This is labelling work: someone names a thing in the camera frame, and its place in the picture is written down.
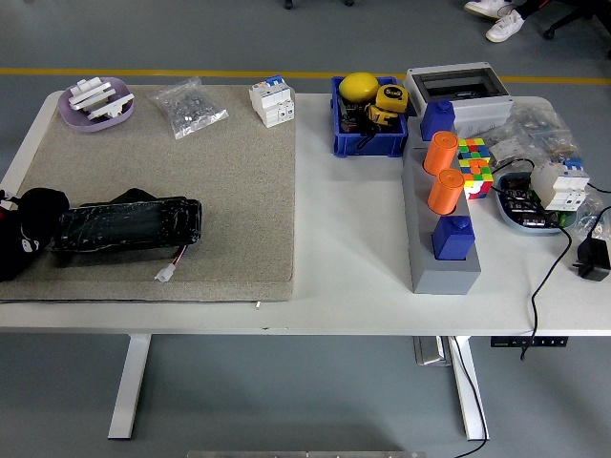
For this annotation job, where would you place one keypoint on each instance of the large clear bag of parts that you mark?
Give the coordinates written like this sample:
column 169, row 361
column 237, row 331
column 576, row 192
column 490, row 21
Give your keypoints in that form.
column 539, row 126

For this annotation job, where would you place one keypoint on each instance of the white table leg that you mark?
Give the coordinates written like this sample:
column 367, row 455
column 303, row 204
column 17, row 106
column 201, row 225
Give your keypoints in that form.
column 131, row 381
column 464, row 372

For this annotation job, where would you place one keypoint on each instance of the orange cylinder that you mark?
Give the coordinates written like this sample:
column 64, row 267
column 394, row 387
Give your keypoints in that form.
column 440, row 152
column 445, row 193

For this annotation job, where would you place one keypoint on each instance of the grey metal control box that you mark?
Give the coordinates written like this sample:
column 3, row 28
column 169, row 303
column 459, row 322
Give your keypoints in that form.
column 429, row 350

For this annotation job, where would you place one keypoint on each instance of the yellow round object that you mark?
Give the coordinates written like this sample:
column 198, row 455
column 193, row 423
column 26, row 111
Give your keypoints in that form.
column 358, row 87

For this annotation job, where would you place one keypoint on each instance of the grey enclosure box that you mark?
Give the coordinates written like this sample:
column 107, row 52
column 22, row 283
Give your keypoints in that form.
column 482, row 112

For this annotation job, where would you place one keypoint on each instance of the light blue tray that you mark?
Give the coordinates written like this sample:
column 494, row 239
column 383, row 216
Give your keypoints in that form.
column 530, row 230

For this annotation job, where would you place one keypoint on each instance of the black office chair base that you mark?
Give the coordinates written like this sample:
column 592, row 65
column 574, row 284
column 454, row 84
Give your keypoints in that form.
column 573, row 16

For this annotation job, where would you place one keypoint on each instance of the black clip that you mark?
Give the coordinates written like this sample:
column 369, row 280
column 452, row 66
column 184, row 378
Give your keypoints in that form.
column 367, row 139

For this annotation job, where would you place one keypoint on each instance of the black rag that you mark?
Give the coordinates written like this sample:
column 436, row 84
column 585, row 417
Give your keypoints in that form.
column 43, row 205

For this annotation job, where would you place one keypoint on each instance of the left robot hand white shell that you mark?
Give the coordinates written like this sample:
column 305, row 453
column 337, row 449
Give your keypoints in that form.
column 5, row 199

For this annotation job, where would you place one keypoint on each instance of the purple tray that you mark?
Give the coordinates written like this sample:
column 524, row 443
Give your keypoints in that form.
column 76, row 121

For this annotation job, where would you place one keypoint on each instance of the blue plastic bin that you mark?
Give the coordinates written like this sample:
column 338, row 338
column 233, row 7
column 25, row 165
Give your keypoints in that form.
column 367, row 145

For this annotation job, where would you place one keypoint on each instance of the white circuit breaker blue lever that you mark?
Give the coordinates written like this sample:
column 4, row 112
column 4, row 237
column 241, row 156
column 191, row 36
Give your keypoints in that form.
column 272, row 102
column 558, row 186

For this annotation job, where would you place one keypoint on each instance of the yellow black tape measure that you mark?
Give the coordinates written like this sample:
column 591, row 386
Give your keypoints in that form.
column 392, row 97

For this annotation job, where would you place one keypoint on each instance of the grey holder block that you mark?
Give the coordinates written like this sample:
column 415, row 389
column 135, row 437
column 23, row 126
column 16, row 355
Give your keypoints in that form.
column 444, row 279

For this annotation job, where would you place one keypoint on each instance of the black display panel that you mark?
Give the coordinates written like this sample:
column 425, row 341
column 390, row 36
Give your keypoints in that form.
column 124, row 224

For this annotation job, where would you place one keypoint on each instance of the grey-brown mat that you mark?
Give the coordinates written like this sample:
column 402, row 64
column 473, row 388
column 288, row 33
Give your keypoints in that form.
column 215, row 167

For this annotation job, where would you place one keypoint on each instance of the black power adapter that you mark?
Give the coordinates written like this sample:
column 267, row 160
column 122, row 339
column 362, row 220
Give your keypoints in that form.
column 592, row 260

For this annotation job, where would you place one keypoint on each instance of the dark brown part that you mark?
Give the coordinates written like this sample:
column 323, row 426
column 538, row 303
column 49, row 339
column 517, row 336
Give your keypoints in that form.
column 351, row 119

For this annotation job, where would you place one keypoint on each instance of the multicolour puzzle cube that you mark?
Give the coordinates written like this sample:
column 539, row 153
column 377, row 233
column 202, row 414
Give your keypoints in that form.
column 475, row 162

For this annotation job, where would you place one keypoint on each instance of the dark electronic parts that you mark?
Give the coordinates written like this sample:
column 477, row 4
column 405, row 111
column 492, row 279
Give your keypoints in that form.
column 518, row 200

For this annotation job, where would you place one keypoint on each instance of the blue block with knob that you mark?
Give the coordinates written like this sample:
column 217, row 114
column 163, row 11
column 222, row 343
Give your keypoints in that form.
column 451, row 241
column 436, row 121

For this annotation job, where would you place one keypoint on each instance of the person's foot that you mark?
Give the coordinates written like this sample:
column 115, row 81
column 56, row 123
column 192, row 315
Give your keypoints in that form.
column 505, row 26
column 483, row 8

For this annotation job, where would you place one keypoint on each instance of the clear bag of screws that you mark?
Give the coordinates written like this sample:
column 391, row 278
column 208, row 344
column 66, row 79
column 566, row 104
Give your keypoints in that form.
column 188, row 107

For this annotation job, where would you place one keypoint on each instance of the person's leg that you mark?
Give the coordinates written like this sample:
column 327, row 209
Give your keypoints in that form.
column 530, row 7

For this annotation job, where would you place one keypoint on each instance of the white plastic rail piece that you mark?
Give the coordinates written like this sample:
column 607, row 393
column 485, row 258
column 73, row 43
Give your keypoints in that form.
column 93, row 95
column 110, row 107
column 90, row 84

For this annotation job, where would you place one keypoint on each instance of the small clear bag of parts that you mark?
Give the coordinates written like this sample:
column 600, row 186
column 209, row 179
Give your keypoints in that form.
column 594, row 202

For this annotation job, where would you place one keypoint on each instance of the black table control panel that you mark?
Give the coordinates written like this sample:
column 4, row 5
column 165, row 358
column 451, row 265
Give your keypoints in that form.
column 530, row 341

